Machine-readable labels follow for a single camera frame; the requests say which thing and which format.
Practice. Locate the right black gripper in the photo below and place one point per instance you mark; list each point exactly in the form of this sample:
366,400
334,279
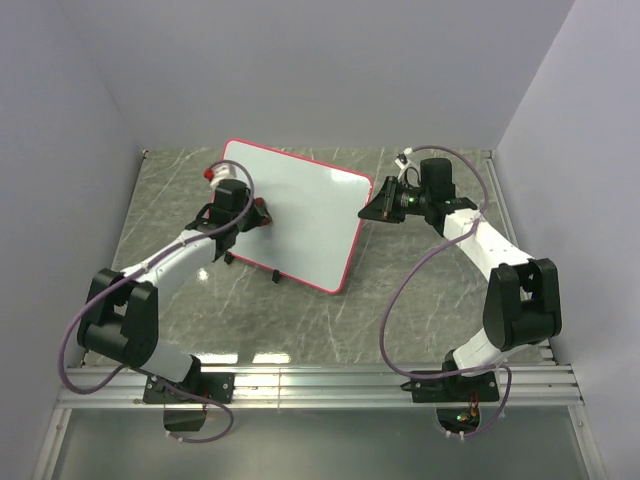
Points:
383,206

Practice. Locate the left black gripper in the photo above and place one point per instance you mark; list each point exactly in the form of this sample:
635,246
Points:
253,222

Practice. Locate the red framed whiteboard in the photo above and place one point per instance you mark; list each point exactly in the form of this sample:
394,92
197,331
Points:
314,208

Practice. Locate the red whiteboard eraser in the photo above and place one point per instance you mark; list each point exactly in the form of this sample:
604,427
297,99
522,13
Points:
261,213

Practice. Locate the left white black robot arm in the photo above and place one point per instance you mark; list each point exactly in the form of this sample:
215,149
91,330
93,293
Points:
120,319

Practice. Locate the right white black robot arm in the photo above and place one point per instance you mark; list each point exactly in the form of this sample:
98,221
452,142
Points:
522,303

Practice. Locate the black whiteboard foot left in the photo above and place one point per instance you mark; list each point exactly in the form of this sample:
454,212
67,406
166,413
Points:
229,257

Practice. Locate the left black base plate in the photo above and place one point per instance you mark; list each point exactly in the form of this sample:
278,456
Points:
217,386

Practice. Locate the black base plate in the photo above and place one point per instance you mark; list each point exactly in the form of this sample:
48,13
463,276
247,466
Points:
455,389
217,386

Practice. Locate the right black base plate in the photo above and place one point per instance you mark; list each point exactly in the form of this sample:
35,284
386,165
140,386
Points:
455,389

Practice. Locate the aluminium mounting rail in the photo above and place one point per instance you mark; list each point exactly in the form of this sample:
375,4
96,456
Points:
325,387

